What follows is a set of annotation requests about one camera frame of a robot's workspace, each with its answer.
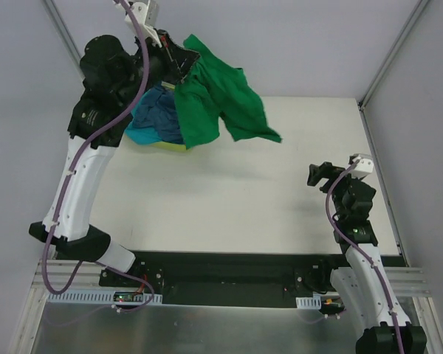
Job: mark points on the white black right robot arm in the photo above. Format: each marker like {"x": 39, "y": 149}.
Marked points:
{"x": 380, "y": 322}

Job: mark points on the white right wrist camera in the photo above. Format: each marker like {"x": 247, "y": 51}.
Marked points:
{"x": 362, "y": 165}

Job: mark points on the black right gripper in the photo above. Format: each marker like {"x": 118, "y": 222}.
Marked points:
{"x": 327, "y": 174}

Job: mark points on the right aluminium frame post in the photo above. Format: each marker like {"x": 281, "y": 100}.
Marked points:
{"x": 397, "y": 45}

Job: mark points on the aluminium frame post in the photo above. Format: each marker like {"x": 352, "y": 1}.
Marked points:
{"x": 62, "y": 29}
{"x": 397, "y": 45}

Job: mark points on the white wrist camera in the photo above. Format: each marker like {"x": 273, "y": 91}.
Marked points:
{"x": 145, "y": 13}
{"x": 362, "y": 165}

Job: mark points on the dark blue t shirt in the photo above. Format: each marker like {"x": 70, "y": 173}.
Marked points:
{"x": 168, "y": 124}

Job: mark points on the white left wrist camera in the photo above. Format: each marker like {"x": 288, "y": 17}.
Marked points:
{"x": 145, "y": 13}

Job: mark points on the white slotted cable duct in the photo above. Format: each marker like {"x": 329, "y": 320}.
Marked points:
{"x": 105, "y": 297}
{"x": 309, "y": 303}

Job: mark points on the left white slotted cable duct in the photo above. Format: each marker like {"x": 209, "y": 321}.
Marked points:
{"x": 105, "y": 297}

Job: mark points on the lime green plastic basin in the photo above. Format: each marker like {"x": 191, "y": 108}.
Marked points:
{"x": 180, "y": 148}

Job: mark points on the right white slotted cable duct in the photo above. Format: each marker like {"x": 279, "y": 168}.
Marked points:
{"x": 309, "y": 303}

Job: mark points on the green t shirt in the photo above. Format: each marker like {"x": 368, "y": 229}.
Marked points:
{"x": 214, "y": 91}

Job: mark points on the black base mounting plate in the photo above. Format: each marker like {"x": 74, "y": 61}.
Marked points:
{"x": 235, "y": 280}

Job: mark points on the left aluminium frame post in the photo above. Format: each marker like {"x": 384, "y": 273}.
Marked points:
{"x": 62, "y": 29}

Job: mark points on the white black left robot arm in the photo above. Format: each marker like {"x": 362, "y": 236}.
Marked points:
{"x": 114, "y": 82}

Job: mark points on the teal t shirt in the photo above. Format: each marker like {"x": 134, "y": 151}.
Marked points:
{"x": 145, "y": 116}

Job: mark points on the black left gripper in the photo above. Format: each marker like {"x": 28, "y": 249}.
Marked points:
{"x": 178, "y": 59}

